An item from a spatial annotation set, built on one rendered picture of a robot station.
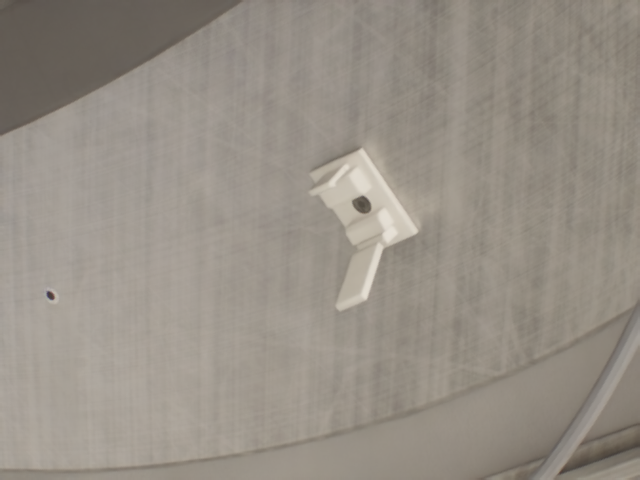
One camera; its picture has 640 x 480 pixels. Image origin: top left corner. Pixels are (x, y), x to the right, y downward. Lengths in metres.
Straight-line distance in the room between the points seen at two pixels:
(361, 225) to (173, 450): 0.10
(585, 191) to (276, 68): 0.07
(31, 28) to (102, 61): 0.02
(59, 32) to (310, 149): 0.08
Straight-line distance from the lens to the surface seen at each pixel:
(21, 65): 0.91
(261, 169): 0.96
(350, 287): 0.94
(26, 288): 1.02
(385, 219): 0.94
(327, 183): 0.94
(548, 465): 0.93
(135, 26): 0.89
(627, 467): 0.94
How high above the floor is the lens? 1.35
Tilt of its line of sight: 36 degrees down
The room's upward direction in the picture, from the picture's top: 2 degrees clockwise
